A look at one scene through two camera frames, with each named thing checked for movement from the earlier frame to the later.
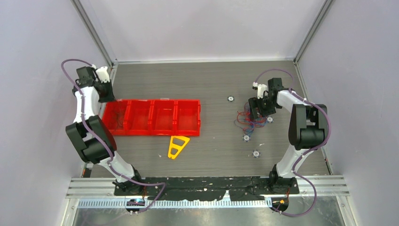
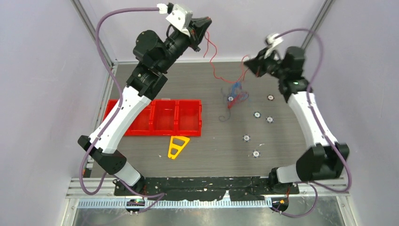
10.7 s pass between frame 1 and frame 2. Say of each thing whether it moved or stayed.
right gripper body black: moved
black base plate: stayed
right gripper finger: moved
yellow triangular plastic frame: stayed
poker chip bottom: stayed
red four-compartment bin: stayed
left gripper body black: moved
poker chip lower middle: stayed
